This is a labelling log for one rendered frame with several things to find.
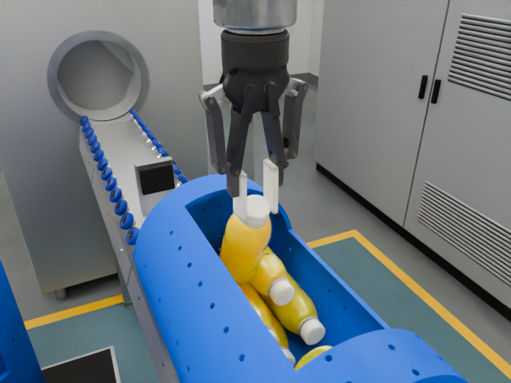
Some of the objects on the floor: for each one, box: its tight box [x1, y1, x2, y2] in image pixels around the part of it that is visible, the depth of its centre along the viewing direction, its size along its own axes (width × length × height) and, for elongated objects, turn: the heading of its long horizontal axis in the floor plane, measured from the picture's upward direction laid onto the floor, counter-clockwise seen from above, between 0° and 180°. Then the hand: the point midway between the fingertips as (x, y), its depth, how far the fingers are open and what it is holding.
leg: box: [111, 242, 133, 308], centre depth 204 cm, size 6×6×63 cm
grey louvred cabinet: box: [313, 0, 511, 322], centre depth 239 cm, size 54×215×145 cm, turn 24°
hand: (255, 191), depth 57 cm, fingers closed on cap, 4 cm apart
